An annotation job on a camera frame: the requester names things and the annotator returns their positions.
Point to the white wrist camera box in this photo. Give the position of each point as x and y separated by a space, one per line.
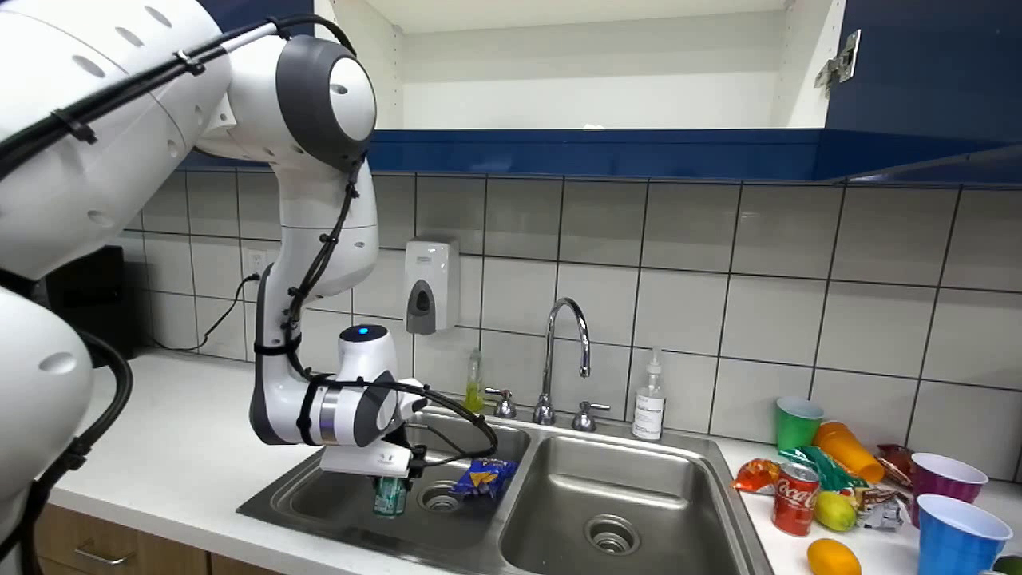
368 461

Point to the orange plastic cup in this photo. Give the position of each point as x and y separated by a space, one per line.
846 448

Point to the purple plastic cup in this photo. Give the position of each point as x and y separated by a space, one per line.
937 473

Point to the orange fruit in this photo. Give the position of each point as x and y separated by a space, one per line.
833 558

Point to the yellow green apple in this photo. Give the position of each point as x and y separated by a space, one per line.
835 511

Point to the red orange snack bag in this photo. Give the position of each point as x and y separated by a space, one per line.
759 473

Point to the open blue cabinet door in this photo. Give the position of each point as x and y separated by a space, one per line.
935 68

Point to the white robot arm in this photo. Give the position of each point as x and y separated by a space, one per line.
96 109

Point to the yellow dish soap bottle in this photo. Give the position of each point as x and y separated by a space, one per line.
473 393

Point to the blue upper cabinet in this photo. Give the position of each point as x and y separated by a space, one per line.
723 89

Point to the green soda can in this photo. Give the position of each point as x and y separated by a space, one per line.
391 495

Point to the clear hand soap pump bottle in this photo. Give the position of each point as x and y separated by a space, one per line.
651 405

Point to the white wall soap dispenser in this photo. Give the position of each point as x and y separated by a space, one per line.
430 284

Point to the wooden lower cabinet drawers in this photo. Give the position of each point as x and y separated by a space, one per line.
79 545

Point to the green plastic cup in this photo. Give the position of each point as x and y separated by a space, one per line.
797 423

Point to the black appliance on counter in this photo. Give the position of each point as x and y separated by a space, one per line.
95 294

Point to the stainless steel double sink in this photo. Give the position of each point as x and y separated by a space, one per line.
582 504

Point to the chrome faucet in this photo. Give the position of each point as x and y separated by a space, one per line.
544 409

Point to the red cola can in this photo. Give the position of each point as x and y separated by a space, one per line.
793 500

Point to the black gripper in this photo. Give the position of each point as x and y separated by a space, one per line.
416 442

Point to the blue chip bag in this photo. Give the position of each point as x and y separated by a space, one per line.
483 478

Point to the blue plastic cup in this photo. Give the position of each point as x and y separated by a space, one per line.
957 538

